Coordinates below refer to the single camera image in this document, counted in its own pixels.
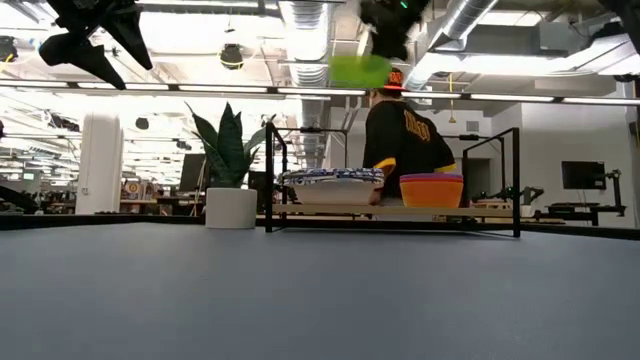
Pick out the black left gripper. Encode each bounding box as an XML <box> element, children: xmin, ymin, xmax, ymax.
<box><xmin>38</xmin><ymin>0</ymin><xmax>154</xmax><ymax>91</ymax></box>

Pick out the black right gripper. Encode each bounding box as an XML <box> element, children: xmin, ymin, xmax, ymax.
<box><xmin>358</xmin><ymin>0</ymin><xmax>432</xmax><ymax>61</ymax></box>

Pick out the green plastic bowl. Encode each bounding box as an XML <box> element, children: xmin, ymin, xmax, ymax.
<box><xmin>328</xmin><ymin>54</ymin><xmax>394</xmax><ymax>90</ymax></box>

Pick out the red plastic bowl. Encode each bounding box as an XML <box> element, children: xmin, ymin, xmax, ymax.
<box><xmin>399</xmin><ymin>175</ymin><xmax>465</xmax><ymax>183</ymax></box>

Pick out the blue patterned paper bowl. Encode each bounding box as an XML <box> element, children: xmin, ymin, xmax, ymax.
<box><xmin>284</xmin><ymin>179</ymin><xmax>384</xmax><ymax>206</ymax></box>
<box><xmin>281</xmin><ymin>167</ymin><xmax>386</xmax><ymax>177</ymax></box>
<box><xmin>282</xmin><ymin>176</ymin><xmax>385</xmax><ymax>185</ymax></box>
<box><xmin>281</xmin><ymin>172</ymin><xmax>386</xmax><ymax>181</ymax></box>

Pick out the yellow plastic bowl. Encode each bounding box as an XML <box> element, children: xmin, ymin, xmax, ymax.
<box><xmin>399</xmin><ymin>178</ymin><xmax>465</xmax><ymax>209</ymax></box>

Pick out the person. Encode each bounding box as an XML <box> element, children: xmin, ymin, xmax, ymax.
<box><xmin>362</xmin><ymin>67</ymin><xmax>458</xmax><ymax>207</ymax></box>

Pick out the white round column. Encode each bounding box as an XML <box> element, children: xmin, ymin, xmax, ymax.
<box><xmin>74</xmin><ymin>113</ymin><xmax>125</xmax><ymax>216</ymax></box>

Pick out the long ceiling light strip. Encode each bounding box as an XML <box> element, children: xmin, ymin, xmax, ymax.
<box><xmin>0</xmin><ymin>78</ymin><xmax>640</xmax><ymax>107</ymax></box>

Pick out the snake plant in white pot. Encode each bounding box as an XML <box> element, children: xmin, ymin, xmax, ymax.
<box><xmin>185</xmin><ymin>101</ymin><xmax>277</xmax><ymax>230</ymax></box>

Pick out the blue-grey table mat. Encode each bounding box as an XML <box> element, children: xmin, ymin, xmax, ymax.
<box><xmin>0</xmin><ymin>222</ymin><xmax>640</xmax><ymax>360</ymax></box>

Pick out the silver ceiling duct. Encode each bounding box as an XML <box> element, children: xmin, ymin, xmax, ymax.
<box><xmin>277</xmin><ymin>0</ymin><xmax>334</xmax><ymax>169</ymax></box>

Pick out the black table frame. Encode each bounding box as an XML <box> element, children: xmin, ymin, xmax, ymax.
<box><xmin>0</xmin><ymin>213</ymin><xmax>640</xmax><ymax>241</ymax></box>

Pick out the wooden shelf with black frame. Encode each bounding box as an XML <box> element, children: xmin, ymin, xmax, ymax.
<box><xmin>264</xmin><ymin>121</ymin><xmax>522</xmax><ymax>239</ymax></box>

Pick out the black wall monitor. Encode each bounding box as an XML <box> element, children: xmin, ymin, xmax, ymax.
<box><xmin>560</xmin><ymin>160</ymin><xmax>608</xmax><ymax>191</ymax></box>

